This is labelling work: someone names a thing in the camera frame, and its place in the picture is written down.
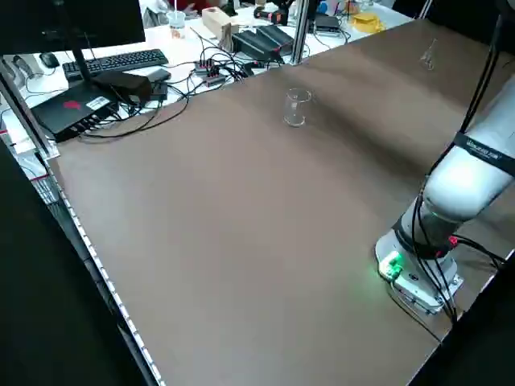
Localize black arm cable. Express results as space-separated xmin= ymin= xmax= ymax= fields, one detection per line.
xmin=410 ymin=11 xmax=509 ymax=282

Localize black box with red logo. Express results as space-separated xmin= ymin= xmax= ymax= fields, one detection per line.
xmin=30 ymin=84 xmax=122 ymax=144

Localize black ribbed case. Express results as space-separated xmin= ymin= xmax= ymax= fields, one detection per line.
xmin=232 ymin=31 xmax=278 ymax=62
xmin=256 ymin=25 xmax=295 ymax=55

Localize black base cables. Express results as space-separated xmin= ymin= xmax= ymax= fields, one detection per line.
xmin=385 ymin=235 xmax=506 ymax=343

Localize black keyboard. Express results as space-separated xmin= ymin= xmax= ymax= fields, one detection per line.
xmin=62 ymin=48 xmax=170 ymax=80

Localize clear glass conical flask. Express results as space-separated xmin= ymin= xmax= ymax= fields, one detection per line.
xmin=418 ymin=38 xmax=439 ymax=72

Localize black flat device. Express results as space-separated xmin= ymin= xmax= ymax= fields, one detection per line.
xmin=313 ymin=14 xmax=344 ymax=34

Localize grey USB hub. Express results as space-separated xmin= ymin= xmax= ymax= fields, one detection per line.
xmin=194 ymin=58 xmax=227 ymax=88

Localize white desk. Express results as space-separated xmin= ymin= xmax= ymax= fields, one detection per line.
xmin=0 ymin=0 xmax=415 ymax=162

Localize clear glass beaker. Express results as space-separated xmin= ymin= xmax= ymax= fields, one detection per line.
xmin=282 ymin=87 xmax=313 ymax=128

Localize black cable bundle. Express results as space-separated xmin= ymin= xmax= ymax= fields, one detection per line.
xmin=187 ymin=46 xmax=285 ymax=100

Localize aluminium frame post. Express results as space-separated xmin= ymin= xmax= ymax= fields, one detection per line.
xmin=290 ymin=0 xmax=319 ymax=65
xmin=0 ymin=55 xmax=56 ymax=162

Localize yellow cable coil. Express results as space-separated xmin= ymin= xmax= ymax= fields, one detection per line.
xmin=351 ymin=11 xmax=388 ymax=34

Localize black looped cable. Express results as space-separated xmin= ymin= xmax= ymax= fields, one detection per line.
xmin=78 ymin=72 xmax=192 ymax=140

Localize clear plastic cup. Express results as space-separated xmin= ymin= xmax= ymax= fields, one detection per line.
xmin=166 ymin=10 xmax=187 ymax=41

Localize grey flat device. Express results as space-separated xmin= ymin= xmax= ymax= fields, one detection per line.
xmin=134 ymin=68 xmax=172 ymax=84

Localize red and black power tool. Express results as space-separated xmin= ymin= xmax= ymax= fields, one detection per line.
xmin=253 ymin=7 xmax=289 ymax=27

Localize black monitor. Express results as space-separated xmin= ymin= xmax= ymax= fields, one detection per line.
xmin=0 ymin=0 xmax=146 ymax=88

